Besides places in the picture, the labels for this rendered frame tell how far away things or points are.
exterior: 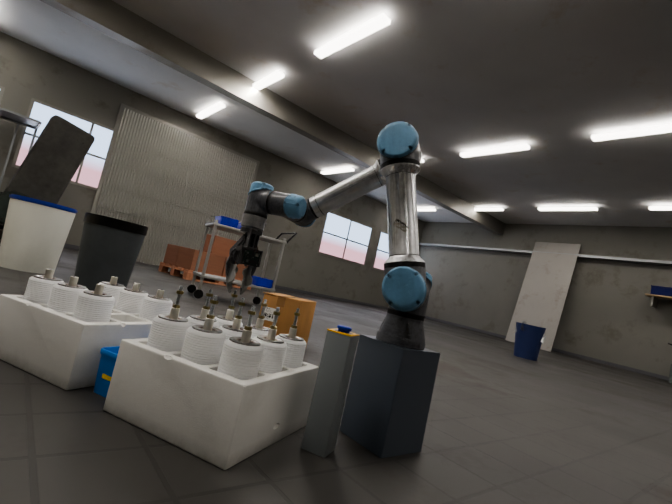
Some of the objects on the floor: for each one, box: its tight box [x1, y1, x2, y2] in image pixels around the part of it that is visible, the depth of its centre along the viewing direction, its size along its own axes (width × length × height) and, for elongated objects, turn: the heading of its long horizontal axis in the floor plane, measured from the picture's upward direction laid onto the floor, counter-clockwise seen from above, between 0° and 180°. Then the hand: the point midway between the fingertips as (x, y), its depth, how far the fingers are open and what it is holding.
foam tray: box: [0, 294, 152, 390], centre depth 130 cm, size 39×39×18 cm
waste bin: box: [514, 321, 546, 361], centre depth 570 cm, size 46×41×52 cm
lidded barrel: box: [0, 194, 78, 274], centre depth 324 cm, size 47×47×57 cm
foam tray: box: [103, 338, 319, 470], centre depth 109 cm, size 39×39×18 cm
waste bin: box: [74, 212, 148, 291], centre depth 298 cm, size 43×43×55 cm
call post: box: [301, 330, 359, 458], centre depth 105 cm, size 7×7×31 cm
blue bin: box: [94, 346, 120, 398], centre depth 120 cm, size 30×11×12 cm, turn 47°
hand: (235, 289), depth 127 cm, fingers open, 3 cm apart
